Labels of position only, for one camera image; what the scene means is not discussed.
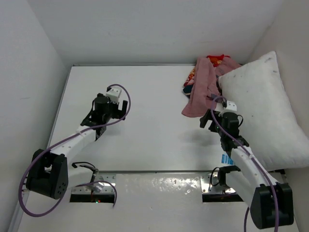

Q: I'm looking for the pink patterned pillowcase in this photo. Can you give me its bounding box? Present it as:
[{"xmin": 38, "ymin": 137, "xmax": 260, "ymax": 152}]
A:
[{"xmin": 182, "ymin": 54, "xmax": 241, "ymax": 117}]

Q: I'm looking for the white pillow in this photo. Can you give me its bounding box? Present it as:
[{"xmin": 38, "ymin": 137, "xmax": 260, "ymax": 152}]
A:
[{"xmin": 218, "ymin": 51, "xmax": 309, "ymax": 171}]

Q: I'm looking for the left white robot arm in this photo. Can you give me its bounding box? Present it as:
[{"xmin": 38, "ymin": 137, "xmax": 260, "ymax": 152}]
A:
[{"xmin": 26, "ymin": 87, "xmax": 128, "ymax": 200}]

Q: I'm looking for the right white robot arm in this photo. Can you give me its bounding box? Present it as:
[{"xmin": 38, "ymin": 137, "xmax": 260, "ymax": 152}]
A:
[{"xmin": 200, "ymin": 109, "xmax": 294, "ymax": 231}]

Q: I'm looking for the blue pillow label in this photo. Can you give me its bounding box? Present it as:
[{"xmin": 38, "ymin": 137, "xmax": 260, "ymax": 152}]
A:
[{"xmin": 221, "ymin": 154, "xmax": 234, "ymax": 165}]

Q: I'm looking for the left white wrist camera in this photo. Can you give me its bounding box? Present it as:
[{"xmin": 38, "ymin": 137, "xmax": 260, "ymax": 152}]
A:
[{"xmin": 106, "ymin": 87, "xmax": 122, "ymax": 104}]

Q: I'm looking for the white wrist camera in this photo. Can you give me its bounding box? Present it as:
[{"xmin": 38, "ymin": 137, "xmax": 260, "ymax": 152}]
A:
[
  {"xmin": 106, "ymin": 87, "xmax": 122, "ymax": 104},
  {"xmin": 217, "ymin": 100, "xmax": 237, "ymax": 114}
]

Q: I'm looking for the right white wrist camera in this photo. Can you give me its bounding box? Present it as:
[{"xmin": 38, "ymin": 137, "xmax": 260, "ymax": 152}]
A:
[{"xmin": 217, "ymin": 100, "xmax": 237, "ymax": 114}]

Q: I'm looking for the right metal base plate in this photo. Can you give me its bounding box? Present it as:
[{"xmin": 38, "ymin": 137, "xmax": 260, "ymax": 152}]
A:
[{"xmin": 200, "ymin": 171, "xmax": 236, "ymax": 195}]

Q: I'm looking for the metal base plate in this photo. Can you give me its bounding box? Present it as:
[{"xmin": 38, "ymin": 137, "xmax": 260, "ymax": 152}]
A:
[
  {"xmin": 200, "ymin": 171, "xmax": 236, "ymax": 195},
  {"xmin": 71, "ymin": 172, "xmax": 116, "ymax": 195}
]

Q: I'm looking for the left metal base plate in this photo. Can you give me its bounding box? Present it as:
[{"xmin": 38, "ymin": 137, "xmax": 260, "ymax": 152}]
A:
[{"xmin": 71, "ymin": 172, "xmax": 116, "ymax": 195}]

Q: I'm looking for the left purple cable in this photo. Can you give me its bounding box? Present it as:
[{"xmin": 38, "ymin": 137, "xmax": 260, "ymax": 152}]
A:
[{"xmin": 18, "ymin": 84, "xmax": 132, "ymax": 216}]

